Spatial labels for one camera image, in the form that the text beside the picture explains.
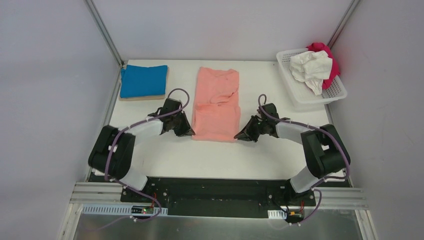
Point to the salmon pink t shirt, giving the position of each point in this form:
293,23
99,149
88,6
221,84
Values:
216,112

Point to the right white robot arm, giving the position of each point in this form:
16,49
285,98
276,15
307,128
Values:
322,146

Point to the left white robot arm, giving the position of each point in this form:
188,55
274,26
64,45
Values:
113,150

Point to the crumpled white t shirt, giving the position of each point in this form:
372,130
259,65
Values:
311,68

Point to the white plastic basket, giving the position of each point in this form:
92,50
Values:
300,95

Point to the right electronics board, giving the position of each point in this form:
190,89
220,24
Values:
294,216

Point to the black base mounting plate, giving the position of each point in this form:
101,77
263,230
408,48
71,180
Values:
229,198

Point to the folded blue t shirt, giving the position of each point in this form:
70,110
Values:
144,80

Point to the electronics board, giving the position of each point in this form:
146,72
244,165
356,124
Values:
142,210
294,216

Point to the aluminium frame rail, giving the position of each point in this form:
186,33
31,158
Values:
91,6

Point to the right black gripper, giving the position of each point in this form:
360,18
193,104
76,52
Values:
254,125

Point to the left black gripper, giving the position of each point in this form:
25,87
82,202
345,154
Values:
177,120

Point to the left electronics board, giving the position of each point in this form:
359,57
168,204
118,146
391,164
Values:
142,210

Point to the magenta red t shirt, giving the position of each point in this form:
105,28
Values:
335,70

